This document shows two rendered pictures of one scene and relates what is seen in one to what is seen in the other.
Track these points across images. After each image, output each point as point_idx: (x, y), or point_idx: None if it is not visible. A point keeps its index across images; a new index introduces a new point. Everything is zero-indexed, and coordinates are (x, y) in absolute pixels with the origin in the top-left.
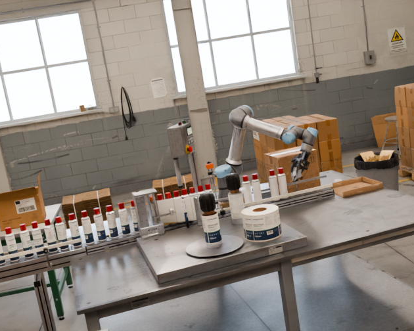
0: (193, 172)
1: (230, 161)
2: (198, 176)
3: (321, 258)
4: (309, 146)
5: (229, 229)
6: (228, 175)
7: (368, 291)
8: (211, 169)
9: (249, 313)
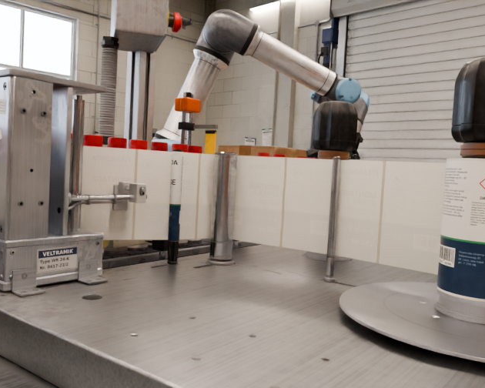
0: (140, 112)
1: (174, 137)
2: (149, 131)
3: None
4: (361, 125)
5: (346, 270)
6: (332, 101)
7: None
8: (192, 115)
9: None
